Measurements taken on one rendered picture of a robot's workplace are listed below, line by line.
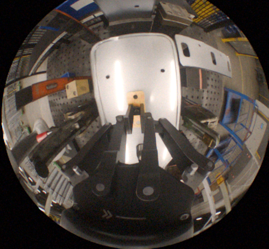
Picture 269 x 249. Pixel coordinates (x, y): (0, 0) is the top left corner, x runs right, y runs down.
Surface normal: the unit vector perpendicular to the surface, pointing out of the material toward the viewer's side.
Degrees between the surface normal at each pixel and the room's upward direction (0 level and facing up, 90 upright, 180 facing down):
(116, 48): 0
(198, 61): 0
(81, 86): 90
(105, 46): 0
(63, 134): 81
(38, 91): 90
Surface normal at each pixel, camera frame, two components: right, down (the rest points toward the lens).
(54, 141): 0.98, -0.04
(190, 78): -0.03, 0.38
